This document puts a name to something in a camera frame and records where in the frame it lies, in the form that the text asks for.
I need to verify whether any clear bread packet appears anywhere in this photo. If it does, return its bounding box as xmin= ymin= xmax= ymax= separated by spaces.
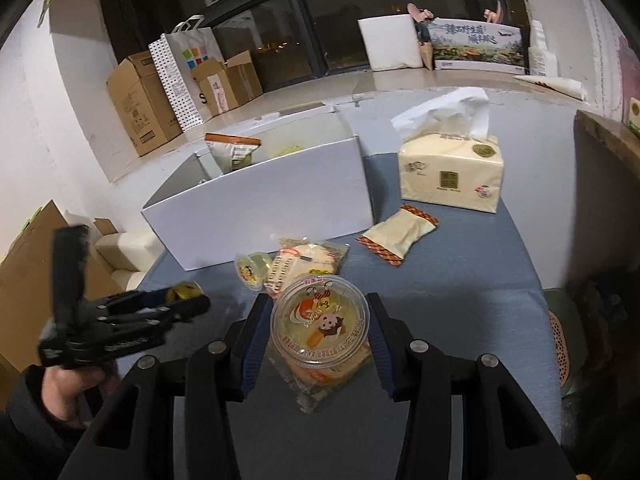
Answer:
xmin=265 ymin=237 xmax=373 ymax=413

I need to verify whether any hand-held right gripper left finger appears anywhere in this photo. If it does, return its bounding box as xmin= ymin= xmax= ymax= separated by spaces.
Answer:
xmin=59 ymin=294 xmax=273 ymax=480

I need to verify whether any white foam box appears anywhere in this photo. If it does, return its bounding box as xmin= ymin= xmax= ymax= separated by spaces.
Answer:
xmin=357 ymin=14 xmax=425 ymax=72

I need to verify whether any small jelly cup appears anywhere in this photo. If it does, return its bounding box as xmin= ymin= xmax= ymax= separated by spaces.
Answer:
xmin=167 ymin=282 xmax=202 ymax=302
xmin=235 ymin=251 xmax=273 ymax=292

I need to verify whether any blue tablecloth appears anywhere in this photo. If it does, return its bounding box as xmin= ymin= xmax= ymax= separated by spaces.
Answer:
xmin=135 ymin=152 xmax=563 ymax=480

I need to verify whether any cream tissue pack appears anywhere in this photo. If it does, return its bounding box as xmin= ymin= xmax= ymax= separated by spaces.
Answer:
xmin=391 ymin=86 xmax=505 ymax=215

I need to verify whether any person's left forearm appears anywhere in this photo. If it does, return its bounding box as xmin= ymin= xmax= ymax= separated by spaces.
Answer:
xmin=0 ymin=365 xmax=116 ymax=480

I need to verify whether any person's left hand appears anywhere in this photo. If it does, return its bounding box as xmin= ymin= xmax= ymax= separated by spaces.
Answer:
xmin=42 ymin=367 xmax=118 ymax=426

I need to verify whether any landscape printed box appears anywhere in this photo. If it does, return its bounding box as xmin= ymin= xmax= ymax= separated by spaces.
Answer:
xmin=422 ymin=17 xmax=528 ymax=73

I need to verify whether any large cartoon lid jelly cup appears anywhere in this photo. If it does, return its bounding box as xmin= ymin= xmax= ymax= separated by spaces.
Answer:
xmin=270 ymin=274 xmax=372 ymax=386

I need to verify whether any cream packet with orange edges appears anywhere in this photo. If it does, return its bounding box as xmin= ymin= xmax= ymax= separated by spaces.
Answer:
xmin=356 ymin=204 xmax=441 ymax=267

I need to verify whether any small open cardboard box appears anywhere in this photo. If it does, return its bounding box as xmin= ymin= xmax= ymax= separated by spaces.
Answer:
xmin=191 ymin=51 xmax=264 ymax=117

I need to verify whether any flat brown cardboard sheet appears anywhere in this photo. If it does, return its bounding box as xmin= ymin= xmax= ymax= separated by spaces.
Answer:
xmin=0 ymin=200 xmax=138 ymax=371

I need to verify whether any white cardboard box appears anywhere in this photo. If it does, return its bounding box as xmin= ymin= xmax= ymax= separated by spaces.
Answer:
xmin=141 ymin=105 xmax=376 ymax=272

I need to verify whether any white cushion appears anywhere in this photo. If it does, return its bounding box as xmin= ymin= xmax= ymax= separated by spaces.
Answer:
xmin=95 ymin=232 xmax=161 ymax=291

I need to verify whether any large white snack packet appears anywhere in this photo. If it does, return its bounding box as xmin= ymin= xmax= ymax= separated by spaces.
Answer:
xmin=205 ymin=132 xmax=262 ymax=176

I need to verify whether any polka dot paper bag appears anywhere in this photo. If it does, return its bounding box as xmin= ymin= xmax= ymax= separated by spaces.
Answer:
xmin=149 ymin=16 xmax=226 ymax=133

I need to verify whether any small cream box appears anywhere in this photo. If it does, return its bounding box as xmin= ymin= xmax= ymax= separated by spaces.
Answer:
xmin=622 ymin=96 xmax=640 ymax=136

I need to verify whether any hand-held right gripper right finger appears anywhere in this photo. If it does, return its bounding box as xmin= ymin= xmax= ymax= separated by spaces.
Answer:
xmin=367 ymin=292 xmax=576 ymax=480

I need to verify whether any large brown cardboard box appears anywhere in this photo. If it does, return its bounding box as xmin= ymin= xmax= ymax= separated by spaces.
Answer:
xmin=106 ymin=51 xmax=183 ymax=157

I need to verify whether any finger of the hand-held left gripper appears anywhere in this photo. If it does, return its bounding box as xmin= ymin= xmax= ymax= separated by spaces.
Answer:
xmin=140 ymin=296 xmax=211 ymax=333
xmin=102 ymin=289 xmax=173 ymax=313

